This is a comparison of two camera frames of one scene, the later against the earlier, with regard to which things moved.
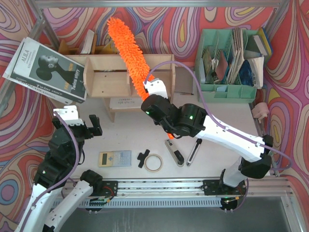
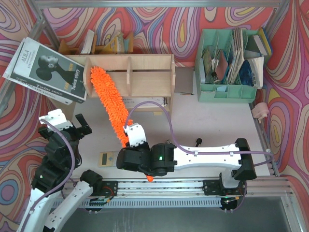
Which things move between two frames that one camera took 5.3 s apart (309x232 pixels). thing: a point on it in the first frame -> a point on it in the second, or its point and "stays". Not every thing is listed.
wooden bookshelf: x=107 y=79 stays
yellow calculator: x=115 y=158 stays
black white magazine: x=36 y=66 stays
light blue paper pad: x=221 y=89 stays
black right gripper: x=149 y=106 -> x=129 y=158
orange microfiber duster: x=139 y=69 -> x=108 y=97
